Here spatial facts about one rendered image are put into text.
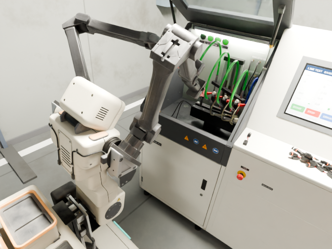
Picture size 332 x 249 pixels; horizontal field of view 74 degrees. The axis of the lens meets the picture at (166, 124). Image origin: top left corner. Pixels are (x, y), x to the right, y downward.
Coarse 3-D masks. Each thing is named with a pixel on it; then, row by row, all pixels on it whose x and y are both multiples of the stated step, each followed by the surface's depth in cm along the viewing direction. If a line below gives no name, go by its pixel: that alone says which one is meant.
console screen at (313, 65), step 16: (304, 64) 116; (320, 64) 112; (304, 80) 117; (320, 80) 113; (288, 96) 123; (304, 96) 119; (320, 96) 115; (288, 112) 125; (304, 112) 120; (320, 112) 116; (320, 128) 118
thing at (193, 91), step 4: (200, 80) 112; (196, 84) 107; (200, 84) 110; (204, 84) 110; (192, 88) 108; (196, 88) 108; (200, 88) 110; (188, 92) 113; (192, 92) 112; (196, 92) 110; (192, 96) 111
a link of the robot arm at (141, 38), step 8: (80, 16) 109; (88, 16) 109; (88, 24) 111; (96, 24) 111; (104, 24) 111; (112, 24) 112; (88, 32) 118; (96, 32) 114; (104, 32) 112; (112, 32) 111; (120, 32) 110; (128, 32) 110; (136, 32) 110; (144, 32) 109; (128, 40) 112; (136, 40) 110; (144, 40) 108; (152, 48) 113
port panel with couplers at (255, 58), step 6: (252, 54) 149; (258, 54) 147; (264, 54) 144; (252, 60) 148; (258, 60) 148; (264, 60) 146; (252, 66) 152; (258, 66) 150; (252, 72) 154; (258, 72) 152; (246, 84) 160; (246, 90) 162; (252, 90) 159
